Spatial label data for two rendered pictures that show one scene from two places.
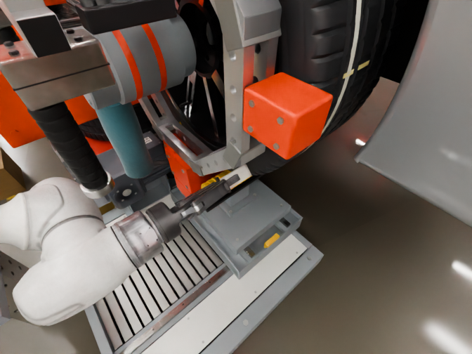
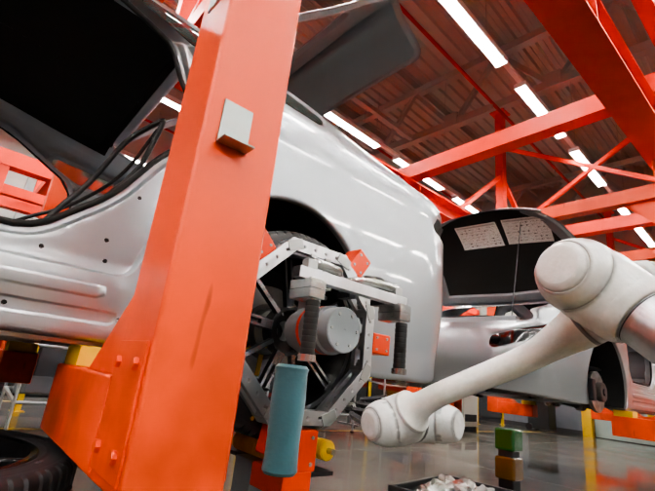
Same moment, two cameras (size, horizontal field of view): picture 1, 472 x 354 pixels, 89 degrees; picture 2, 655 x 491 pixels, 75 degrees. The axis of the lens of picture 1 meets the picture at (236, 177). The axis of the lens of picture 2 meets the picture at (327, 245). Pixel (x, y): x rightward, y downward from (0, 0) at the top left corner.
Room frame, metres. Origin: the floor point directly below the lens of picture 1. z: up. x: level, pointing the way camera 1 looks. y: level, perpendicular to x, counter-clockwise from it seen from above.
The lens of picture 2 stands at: (0.46, 1.48, 0.71)
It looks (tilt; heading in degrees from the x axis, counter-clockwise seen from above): 17 degrees up; 271
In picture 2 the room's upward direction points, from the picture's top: 6 degrees clockwise
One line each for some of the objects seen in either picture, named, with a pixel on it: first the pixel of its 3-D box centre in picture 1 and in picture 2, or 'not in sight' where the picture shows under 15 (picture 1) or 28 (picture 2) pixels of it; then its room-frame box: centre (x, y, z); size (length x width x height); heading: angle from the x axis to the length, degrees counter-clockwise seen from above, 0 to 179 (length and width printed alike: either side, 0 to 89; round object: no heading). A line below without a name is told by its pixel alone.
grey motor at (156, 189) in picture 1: (152, 173); not in sight; (0.73, 0.37, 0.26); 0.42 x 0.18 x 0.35; 130
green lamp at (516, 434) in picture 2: not in sight; (508, 438); (0.08, 0.58, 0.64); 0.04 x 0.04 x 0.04; 40
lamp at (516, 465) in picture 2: not in sight; (509, 468); (0.08, 0.58, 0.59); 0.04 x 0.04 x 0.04; 40
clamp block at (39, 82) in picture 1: (57, 66); (394, 313); (0.26, 0.19, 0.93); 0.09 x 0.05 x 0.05; 130
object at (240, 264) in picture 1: (232, 208); not in sight; (0.63, 0.01, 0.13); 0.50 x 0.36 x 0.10; 40
